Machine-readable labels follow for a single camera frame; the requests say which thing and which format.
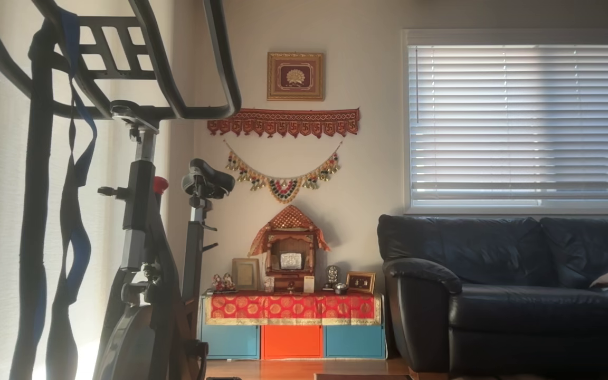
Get black exercise bike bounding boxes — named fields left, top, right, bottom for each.
left=0, top=0, right=242, bottom=380

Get blue and orange cabinet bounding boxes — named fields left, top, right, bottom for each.
left=197, top=294, right=387, bottom=360

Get blue and black strap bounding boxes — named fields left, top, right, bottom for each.
left=45, top=8, right=99, bottom=380

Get black leather sofa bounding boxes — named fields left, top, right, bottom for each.
left=377, top=214, right=608, bottom=380

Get red embroidered wall hanging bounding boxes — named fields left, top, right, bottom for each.
left=207, top=108, right=360, bottom=139

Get white window blind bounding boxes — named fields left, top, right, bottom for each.
left=403, top=29, right=608, bottom=214

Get beige photo frame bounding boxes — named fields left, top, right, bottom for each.
left=232, top=258, right=260, bottom=291

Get white curtain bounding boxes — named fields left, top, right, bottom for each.
left=0, top=0, right=178, bottom=380

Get small colourful figurines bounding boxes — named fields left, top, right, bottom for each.
left=212, top=273, right=237, bottom=293

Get black hanging strap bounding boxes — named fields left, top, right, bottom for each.
left=9, top=18, right=55, bottom=380

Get small wooden shrine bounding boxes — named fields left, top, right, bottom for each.
left=248, top=205, right=331, bottom=292

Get small gold framed picture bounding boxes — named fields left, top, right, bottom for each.
left=346, top=271, right=376, bottom=295

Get beaded wall garland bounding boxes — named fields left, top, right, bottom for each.
left=224, top=140, right=344, bottom=204

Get red and gold cloth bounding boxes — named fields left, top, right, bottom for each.
left=204, top=292, right=383, bottom=326

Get gold framed wall picture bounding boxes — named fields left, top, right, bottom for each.
left=267, top=52, right=325, bottom=101

